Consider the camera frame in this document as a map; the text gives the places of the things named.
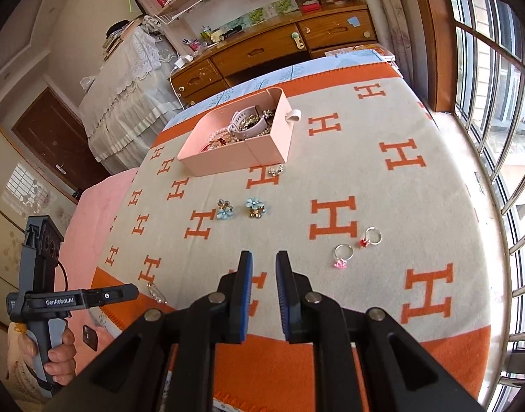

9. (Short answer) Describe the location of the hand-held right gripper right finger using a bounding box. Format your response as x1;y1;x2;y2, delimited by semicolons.
275;250;486;412

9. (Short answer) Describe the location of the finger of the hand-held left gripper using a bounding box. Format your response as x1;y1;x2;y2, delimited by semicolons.
86;284;139;308

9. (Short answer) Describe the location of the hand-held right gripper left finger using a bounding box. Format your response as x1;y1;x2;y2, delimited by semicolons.
76;251;252;412

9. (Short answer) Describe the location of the pearl hair pin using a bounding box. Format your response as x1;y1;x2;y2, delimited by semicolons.
147;282;169;306

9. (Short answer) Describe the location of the pink stone ring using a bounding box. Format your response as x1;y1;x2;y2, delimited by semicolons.
333;244;356;271

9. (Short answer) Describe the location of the red stone ring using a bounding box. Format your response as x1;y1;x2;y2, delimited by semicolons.
359;227;384;250

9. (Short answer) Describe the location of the pink plastic organizer box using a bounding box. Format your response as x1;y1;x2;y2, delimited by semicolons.
177;87;304;178

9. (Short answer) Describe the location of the white strap smart band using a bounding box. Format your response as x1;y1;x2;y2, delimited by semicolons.
228;105;274;140

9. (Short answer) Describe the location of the person's left hand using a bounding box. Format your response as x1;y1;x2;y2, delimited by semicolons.
47;330;77;377

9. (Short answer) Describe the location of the pale sliding wardrobe door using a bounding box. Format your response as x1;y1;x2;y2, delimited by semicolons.
0;116;79;331

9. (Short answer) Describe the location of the pink blanket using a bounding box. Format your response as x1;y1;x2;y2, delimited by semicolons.
58;167;139;355

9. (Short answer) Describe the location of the brown wooden door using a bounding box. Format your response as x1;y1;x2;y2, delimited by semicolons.
11;87;111;195

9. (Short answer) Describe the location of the white lace furniture cover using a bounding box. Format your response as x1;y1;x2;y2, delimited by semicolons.
79;21;185;173

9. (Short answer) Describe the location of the stack of books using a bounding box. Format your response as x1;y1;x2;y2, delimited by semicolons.
101;19;135;57

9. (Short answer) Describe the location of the wooden desk with drawers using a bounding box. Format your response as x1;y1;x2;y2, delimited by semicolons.
170;6;379;108

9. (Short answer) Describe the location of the orange magazine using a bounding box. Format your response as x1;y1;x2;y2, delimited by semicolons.
324;43;396;63

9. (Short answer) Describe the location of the pale floral curtain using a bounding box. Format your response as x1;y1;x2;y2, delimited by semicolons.
360;0;418;87

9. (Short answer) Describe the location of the metal window grille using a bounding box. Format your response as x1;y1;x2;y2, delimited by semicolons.
443;0;525;412

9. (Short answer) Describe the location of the white wire hanging basket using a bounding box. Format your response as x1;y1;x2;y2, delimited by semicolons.
153;0;225;27

